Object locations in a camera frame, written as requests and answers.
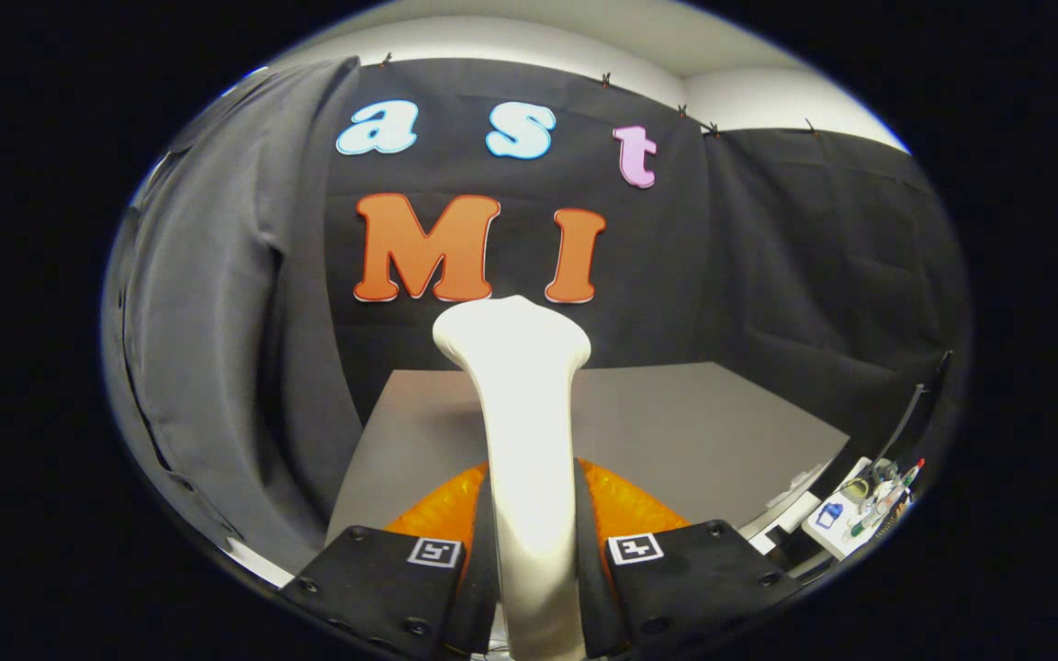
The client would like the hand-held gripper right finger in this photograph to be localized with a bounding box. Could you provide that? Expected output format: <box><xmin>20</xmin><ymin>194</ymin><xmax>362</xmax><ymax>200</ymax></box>
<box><xmin>573</xmin><ymin>457</ymin><xmax>807</xmax><ymax>661</ymax></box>

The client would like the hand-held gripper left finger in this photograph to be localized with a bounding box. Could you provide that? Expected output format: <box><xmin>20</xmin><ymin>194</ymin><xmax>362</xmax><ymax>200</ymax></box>
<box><xmin>279</xmin><ymin>462</ymin><xmax>504</xmax><ymax>661</ymax></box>

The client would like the white garment steamer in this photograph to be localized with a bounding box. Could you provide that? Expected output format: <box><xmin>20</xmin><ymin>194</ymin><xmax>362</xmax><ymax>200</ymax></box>
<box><xmin>433</xmin><ymin>295</ymin><xmax>592</xmax><ymax>661</ymax></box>

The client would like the grey button shirt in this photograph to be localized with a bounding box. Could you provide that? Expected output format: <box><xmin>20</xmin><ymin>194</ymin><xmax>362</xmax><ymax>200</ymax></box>
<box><xmin>105</xmin><ymin>57</ymin><xmax>366</xmax><ymax>588</ymax></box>

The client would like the grey drawer cabinet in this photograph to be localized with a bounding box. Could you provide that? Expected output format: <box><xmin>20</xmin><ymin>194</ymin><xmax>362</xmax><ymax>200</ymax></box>
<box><xmin>325</xmin><ymin>361</ymin><xmax>851</xmax><ymax>552</ymax></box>

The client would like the white side table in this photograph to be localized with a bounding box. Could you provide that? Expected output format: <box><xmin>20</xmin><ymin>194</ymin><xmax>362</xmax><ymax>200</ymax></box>
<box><xmin>802</xmin><ymin>456</ymin><xmax>916</xmax><ymax>561</ymax></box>

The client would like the black backdrop cloth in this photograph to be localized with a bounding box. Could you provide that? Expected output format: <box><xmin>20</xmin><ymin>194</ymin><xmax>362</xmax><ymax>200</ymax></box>
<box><xmin>322</xmin><ymin>57</ymin><xmax>971</xmax><ymax>515</ymax></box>

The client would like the row of black clips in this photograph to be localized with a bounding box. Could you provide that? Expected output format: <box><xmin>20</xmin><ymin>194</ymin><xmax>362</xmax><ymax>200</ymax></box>
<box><xmin>378</xmin><ymin>53</ymin><xmax>822</xmax><ymax>139</ymax></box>

